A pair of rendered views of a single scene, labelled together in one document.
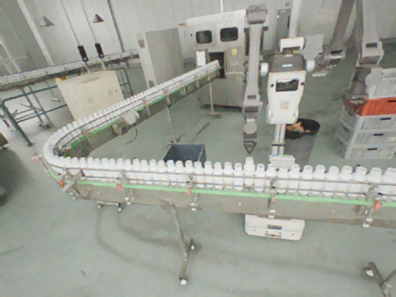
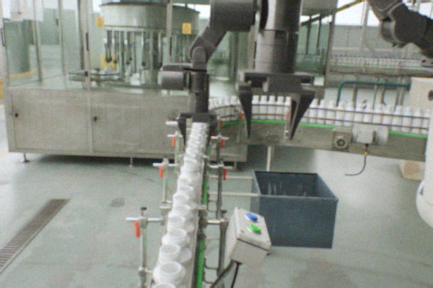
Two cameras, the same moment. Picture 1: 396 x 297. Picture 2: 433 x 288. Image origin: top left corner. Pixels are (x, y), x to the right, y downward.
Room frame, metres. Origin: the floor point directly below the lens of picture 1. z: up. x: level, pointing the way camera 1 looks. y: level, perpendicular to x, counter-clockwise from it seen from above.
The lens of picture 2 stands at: (0.59, -1.26, 1.53)
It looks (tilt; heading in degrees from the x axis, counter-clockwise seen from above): 15 degrees down; 73
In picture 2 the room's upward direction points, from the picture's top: 3 degrees clockwise
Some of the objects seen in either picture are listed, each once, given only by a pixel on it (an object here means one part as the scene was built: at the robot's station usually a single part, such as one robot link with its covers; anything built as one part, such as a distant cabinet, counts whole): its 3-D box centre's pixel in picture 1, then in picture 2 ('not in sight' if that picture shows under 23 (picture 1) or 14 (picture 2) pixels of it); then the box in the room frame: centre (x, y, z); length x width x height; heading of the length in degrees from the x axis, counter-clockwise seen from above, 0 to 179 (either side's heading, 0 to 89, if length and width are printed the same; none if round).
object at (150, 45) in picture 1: (155, 63); not in sight; (7.20, 1.14, 0.96); 0.82 x 0.50 x 1.91; 146
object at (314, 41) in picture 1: (303, 48); not in sight; (9.38, -5.21, 0.50); 1.24 x 1.03 x 1.00; 77
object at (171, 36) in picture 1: (171, 58); not in sight; (7.94, 0.63, 0.96); 0.82 x 0.50 x 1.91; 146
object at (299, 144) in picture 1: (296, 145); not in sight; (2.17, -1.31, 0.32); 0.45 x 0.45 x 0.64
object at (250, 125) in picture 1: (251, 116); (184, 68); (0.81, -0.25, 1.46); 0.12 x 0.09 x 0.12; 163
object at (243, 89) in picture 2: (354, 104); (259, 107); (0.82, -0.74, 1.44); 0.07 x 0.07 x 0.09; 74
